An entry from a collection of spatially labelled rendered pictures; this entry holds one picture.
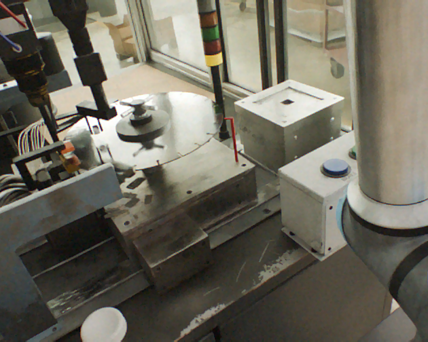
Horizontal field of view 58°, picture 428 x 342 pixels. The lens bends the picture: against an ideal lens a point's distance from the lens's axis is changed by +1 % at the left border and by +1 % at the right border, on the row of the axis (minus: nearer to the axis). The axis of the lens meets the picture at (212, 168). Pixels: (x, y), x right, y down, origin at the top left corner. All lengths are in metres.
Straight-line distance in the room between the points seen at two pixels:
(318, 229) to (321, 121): 0.30
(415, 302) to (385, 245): 0.07
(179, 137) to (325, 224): 0.31
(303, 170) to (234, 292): 0.24
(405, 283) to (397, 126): 0.18
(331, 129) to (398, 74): 0.57
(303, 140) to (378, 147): 0.47
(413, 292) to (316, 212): 0.24
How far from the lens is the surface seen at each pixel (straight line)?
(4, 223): 0.61
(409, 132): 0.41
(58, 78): 0.95
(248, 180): 0.81
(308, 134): 0.89
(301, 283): 0.84
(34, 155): 0.76
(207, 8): 0.97
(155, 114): 0.82
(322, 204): 0.65
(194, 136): 0.73
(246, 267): 0.73
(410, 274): 0.49
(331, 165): 0.69
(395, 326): 0.68
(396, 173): 0.44
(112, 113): 0.73
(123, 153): 0.73
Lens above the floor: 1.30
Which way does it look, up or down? 34 degrees down
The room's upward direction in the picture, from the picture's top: 10 degrees counter-clockwise
